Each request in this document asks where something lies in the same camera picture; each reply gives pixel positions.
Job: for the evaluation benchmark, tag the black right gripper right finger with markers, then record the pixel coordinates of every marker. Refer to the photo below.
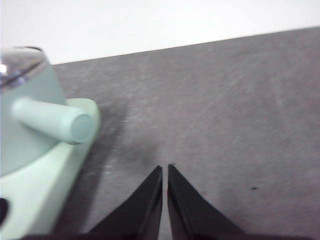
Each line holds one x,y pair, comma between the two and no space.
190,212

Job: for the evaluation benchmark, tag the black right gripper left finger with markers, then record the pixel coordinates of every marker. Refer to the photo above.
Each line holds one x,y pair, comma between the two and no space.
142,210

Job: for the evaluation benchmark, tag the glass lid with green knob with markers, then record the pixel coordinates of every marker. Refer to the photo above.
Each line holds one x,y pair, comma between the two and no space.
22,60

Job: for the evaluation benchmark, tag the mint green cooker base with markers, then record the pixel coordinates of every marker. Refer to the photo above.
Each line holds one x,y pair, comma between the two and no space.
37,200

